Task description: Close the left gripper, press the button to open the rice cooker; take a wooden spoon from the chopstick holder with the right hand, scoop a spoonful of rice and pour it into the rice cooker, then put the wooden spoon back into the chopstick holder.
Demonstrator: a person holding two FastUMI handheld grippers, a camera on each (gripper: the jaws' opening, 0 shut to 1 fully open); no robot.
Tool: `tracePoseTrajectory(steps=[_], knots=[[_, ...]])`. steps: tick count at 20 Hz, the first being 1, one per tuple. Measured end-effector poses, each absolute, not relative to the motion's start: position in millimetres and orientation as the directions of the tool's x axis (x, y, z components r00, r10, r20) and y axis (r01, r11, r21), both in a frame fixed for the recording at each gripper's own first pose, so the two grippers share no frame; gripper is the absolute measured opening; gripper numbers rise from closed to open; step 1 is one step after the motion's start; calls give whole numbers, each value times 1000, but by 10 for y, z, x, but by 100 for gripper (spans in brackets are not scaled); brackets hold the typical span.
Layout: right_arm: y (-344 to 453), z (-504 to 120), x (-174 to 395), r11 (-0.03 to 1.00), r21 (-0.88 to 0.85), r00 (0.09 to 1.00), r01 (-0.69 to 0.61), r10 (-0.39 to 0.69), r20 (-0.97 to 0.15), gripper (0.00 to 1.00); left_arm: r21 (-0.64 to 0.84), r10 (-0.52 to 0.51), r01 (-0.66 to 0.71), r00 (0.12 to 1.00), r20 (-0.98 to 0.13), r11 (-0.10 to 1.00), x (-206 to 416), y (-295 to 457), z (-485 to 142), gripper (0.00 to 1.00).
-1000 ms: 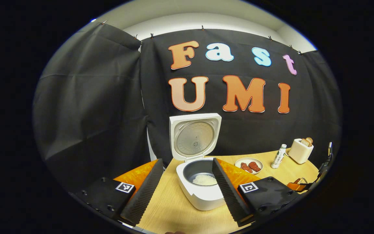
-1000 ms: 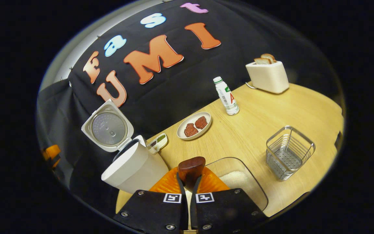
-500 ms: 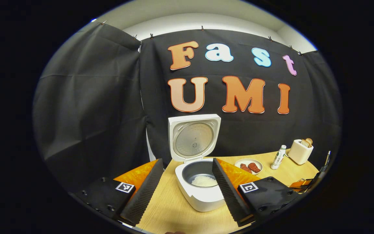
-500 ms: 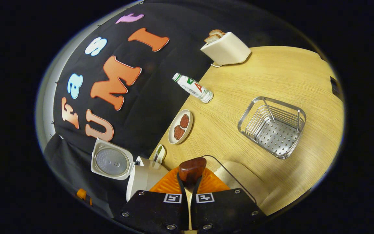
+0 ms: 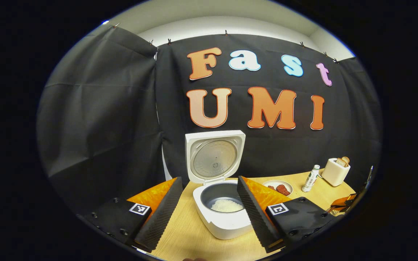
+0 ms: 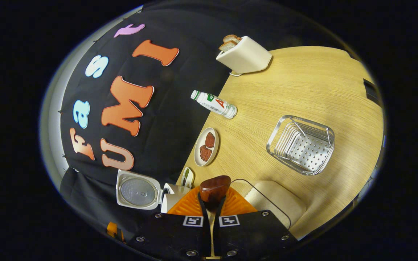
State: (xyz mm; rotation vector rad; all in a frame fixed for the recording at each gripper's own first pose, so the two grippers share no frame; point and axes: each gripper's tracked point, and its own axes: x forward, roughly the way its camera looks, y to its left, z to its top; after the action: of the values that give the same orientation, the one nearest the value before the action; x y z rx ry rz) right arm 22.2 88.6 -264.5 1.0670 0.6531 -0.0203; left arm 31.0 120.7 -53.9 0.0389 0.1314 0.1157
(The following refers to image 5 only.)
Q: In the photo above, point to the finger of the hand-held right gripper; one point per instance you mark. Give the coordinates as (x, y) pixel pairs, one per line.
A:
(345, 201)

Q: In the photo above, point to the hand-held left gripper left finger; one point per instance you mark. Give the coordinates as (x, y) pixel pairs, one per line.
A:
(160, 217)

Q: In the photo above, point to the white rice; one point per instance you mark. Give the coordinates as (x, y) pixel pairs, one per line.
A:
(227, 206)

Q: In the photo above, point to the toasted bread slice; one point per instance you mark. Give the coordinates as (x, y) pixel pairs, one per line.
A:
(346, 160)
(340, 162)

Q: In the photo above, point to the cream toaster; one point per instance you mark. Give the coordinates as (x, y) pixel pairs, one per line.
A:
(334, 174)

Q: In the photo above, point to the white rice cooker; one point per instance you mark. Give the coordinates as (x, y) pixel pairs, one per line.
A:
(212, 159)

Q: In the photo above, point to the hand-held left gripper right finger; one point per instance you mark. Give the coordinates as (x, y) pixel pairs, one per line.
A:
(254, 217)

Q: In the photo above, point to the black backdrop cloth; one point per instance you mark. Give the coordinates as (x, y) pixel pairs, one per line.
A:
(103, 119)

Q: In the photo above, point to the white bottle green label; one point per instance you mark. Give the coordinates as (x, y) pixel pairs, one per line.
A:
(310, 179)

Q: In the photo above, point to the white plate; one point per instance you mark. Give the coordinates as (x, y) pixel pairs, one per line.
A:
(267, 183)

